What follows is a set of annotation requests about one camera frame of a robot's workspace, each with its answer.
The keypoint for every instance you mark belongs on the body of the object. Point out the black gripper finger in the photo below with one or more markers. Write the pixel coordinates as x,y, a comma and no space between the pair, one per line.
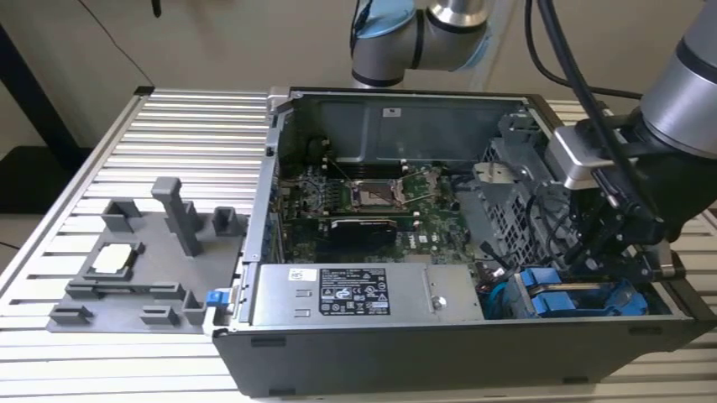
616,270
611,222

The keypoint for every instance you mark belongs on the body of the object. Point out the hard disk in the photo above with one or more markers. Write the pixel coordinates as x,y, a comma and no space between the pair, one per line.
541,281

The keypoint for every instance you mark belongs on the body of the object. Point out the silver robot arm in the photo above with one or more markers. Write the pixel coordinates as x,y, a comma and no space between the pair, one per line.
690,96

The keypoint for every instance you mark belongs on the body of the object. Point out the black RAM slot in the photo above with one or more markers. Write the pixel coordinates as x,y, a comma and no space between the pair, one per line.
370,163
370,174
370,166
370,170

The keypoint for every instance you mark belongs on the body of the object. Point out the silver metal drive cage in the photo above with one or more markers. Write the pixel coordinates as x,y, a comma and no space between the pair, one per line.
504,210

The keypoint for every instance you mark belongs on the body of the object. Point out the green motherboard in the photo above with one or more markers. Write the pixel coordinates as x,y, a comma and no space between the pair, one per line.
443,235

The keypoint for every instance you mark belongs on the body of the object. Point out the CPU socket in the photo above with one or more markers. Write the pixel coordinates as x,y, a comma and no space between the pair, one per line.
373,195

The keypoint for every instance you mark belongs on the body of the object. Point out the black graphics card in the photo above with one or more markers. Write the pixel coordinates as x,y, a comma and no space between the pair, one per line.
364,235

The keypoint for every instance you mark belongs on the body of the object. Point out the black and silver PC case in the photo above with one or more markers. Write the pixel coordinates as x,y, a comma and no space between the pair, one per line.
392,361

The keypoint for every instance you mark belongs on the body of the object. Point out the thin metal locking lever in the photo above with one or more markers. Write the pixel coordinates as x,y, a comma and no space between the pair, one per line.
340,169

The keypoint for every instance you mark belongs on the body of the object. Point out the silver power supply unit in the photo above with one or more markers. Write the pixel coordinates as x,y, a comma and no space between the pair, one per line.
269,302

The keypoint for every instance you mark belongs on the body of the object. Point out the blue case latch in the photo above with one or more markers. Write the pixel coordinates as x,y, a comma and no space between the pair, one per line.
216,299

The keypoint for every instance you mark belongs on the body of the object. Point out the grey parts rack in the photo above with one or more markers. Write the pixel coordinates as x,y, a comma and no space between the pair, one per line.
151,260

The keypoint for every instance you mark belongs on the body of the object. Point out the silver CPU chip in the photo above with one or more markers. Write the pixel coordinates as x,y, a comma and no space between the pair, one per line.
115,257

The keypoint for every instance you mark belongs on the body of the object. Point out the small black hanging object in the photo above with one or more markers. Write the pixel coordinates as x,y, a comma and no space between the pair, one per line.
157,7

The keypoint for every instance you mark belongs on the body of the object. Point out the black desk leg base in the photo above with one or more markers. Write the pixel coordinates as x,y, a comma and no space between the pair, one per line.
34,180

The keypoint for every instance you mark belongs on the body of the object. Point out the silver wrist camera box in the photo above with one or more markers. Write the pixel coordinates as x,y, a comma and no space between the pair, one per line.
577,159

